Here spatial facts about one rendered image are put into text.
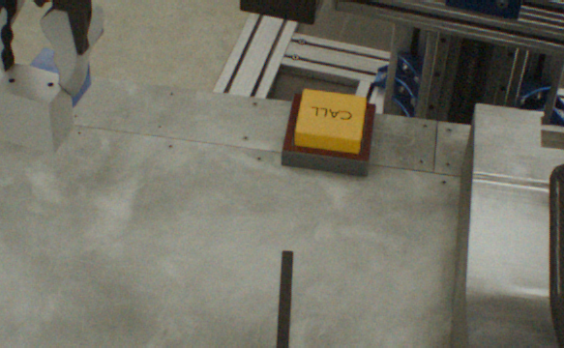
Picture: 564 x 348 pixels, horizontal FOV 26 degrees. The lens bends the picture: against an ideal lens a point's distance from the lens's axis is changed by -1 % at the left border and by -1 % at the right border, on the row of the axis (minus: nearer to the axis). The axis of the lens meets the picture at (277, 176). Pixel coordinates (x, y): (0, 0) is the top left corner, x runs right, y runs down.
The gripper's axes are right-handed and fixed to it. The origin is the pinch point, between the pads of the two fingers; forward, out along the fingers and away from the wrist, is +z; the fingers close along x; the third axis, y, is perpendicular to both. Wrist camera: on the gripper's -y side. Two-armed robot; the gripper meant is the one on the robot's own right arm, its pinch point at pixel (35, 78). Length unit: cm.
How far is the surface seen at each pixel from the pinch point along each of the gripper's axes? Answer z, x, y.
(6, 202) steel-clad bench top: 15.6, 4.4, -0.5
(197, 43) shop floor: 95, 37, 116
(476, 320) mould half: 5.4, -38.0, -5.7
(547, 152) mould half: 6.6, -39.2, 14.9
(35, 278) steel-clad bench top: 15.6, -2.2, -7.3
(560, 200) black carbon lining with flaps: 7.4, -41.4, 10.6
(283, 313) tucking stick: 15.2, -22.7, -3.0
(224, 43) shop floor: 95, 31, 118
